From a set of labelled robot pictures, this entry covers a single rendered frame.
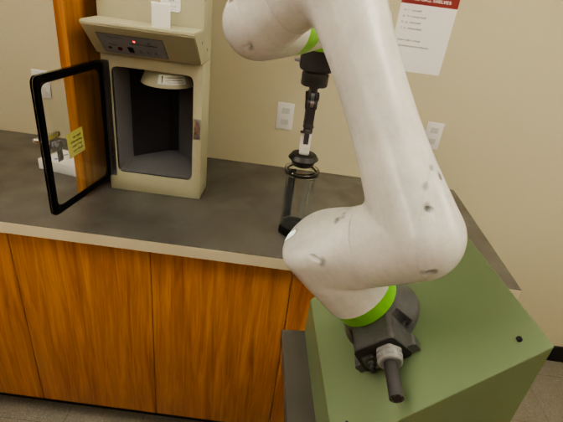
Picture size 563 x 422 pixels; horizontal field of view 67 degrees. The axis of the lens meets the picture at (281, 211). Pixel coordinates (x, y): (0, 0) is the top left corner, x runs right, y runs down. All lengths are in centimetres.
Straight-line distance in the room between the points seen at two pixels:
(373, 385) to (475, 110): 141
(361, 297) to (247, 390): 109
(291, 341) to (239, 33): 67
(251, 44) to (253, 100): 110
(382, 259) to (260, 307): 88
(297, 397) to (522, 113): 151
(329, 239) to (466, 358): 27
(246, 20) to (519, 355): 64
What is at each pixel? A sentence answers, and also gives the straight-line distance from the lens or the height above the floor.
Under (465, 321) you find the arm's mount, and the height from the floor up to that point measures 123.
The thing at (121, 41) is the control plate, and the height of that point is 146.
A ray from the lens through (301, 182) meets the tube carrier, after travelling 129.
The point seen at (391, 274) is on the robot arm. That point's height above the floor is 133.
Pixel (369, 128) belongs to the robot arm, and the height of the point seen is 151.
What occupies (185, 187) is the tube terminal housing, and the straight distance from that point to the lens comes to 156.
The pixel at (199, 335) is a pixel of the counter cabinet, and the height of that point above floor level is 55.
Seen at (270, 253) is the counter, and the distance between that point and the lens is 130.
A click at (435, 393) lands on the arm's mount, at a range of 72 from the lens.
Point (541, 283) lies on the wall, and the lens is 252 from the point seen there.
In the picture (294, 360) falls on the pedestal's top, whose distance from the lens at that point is 100.
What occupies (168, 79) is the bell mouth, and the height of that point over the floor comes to 135.
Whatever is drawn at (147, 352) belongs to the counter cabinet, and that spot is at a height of 44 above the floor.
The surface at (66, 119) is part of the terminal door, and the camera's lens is 137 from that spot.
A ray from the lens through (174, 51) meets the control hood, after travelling 136.
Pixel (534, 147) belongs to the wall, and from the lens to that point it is 212.
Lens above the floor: 167
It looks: 29 degrees down
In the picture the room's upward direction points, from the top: 8 degrees clockwise
